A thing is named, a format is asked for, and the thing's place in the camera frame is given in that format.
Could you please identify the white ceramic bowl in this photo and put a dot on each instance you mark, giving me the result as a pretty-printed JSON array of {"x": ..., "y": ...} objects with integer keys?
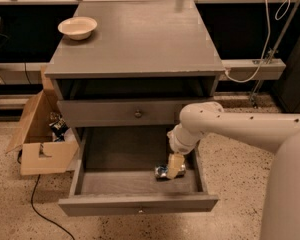
[{"x": 77, "y": 28}]

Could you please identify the open grey middle drawer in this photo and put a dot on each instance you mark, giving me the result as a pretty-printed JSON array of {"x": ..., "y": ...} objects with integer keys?
[{"x": 115, "y": 175}]

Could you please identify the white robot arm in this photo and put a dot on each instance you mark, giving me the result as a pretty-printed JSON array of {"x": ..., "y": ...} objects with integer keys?
[{"x": 276, "y": 133}]

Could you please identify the open brown cardboard box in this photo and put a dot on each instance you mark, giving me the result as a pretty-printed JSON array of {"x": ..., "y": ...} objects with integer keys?
[{"x": 34, "y": 138}]

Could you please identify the closed grey upper drawer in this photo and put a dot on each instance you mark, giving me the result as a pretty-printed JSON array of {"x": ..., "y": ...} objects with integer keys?
[{"x": 123, "y": 112}]

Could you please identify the snack bags in box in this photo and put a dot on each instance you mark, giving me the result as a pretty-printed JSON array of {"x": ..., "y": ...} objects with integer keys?
[{"x": 58, "y": 126}]

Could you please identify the grey wooden drawer cabinet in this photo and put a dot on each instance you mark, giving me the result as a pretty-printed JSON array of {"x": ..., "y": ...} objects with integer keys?
[{"x": 140, "y": 50}]

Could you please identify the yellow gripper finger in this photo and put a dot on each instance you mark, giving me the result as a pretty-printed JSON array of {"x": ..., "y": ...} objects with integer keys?
[{"x": 175, "y": 162}]

